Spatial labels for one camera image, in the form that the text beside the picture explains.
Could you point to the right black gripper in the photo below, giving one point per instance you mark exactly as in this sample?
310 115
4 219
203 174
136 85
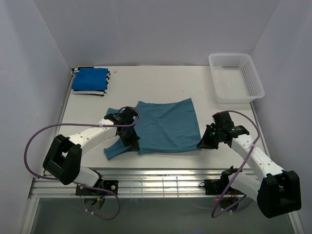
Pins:
205 143

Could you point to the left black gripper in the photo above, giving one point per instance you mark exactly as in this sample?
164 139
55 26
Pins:
135 146

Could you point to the teal tank top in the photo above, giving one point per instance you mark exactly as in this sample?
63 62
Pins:
167 128

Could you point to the black white striped tank top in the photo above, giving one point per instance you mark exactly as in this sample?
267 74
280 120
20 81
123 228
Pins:
91 92

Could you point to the blue tank top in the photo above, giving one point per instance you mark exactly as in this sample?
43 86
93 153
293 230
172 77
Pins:
90 79

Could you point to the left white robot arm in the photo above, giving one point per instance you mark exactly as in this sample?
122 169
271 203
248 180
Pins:
63 159

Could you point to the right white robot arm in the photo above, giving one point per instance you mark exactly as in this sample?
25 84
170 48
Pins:
275 190

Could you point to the white plastic basket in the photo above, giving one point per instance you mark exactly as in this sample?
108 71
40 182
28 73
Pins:
235 78

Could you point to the aluminium rail frame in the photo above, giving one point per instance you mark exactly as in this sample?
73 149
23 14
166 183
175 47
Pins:
136 184

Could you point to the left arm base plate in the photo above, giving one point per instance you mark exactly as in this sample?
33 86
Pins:
110 185

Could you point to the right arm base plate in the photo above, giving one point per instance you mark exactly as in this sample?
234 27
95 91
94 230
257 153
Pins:
215 187

